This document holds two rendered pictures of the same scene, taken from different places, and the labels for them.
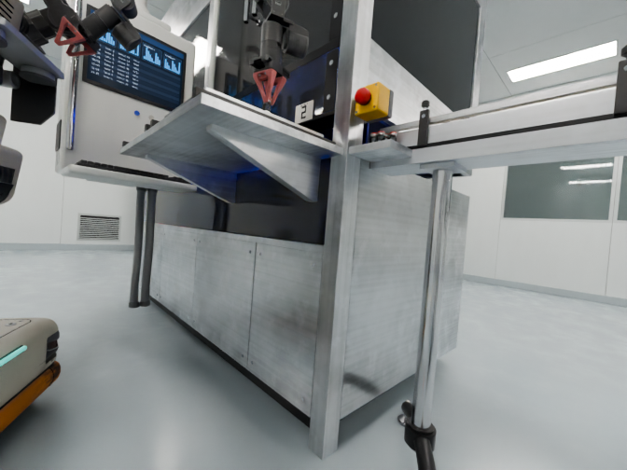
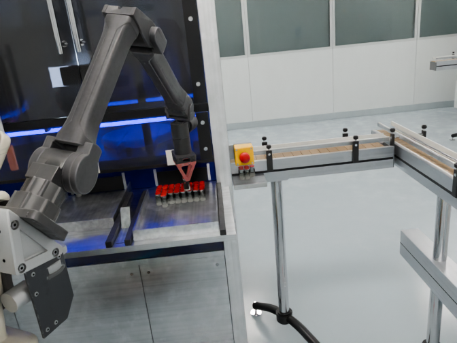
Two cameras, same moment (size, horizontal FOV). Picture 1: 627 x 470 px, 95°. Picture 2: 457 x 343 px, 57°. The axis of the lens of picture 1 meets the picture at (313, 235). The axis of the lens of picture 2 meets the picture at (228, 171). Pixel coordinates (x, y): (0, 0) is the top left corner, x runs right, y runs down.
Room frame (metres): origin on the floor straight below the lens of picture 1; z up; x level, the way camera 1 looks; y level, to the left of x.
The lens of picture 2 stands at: (-0.23, 1.04, 1.46)
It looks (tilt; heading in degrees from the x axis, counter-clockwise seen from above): 19 degrees down; 313
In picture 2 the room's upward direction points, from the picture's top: 6 degrees counter-clockwise
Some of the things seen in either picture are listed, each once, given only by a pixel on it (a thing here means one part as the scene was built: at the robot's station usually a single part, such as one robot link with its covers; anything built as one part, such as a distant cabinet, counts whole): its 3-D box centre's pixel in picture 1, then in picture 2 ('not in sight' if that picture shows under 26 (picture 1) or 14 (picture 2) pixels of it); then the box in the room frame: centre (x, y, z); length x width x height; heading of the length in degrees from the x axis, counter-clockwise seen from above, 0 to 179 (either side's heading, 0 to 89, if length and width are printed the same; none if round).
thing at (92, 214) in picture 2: not in sight; (88, 205); (1.12, 0.36, 0.90); 0.34 x 0.26 x 0.04; 134
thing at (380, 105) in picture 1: (373, 103); (243, 154); (0.77, -0.13, 0.99); 0.08 x 0.07 x 0.07; 134
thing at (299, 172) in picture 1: (270, 169); not in sight; (0.76, 0.13, 0.79); 0.34 x 0.03 x 0.13; 134
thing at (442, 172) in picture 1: (430, 308); (280, 252); (0.77, -0.33, 0.46); 0.09 x 0.09 x 0.77; 44
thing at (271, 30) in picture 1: (273, 37); (180, 128); (0.80, 0.15, 1.16); 0.07 x 0.06 x 0.07; 116
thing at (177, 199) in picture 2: not in sight; (180, 196); (0.85, 0.14, 0.90); 0.18 x 0.02 x 0.05; 44
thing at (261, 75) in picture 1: (270, 87); (185, 167); (0.80, 0.15, 1.03); 0.07 x 0.07 x 0.09; 59
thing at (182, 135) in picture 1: (229, 154); (132, 216); (0.94, 0.29, 0.87); 0.70 x 0.48 x 0.02; 44
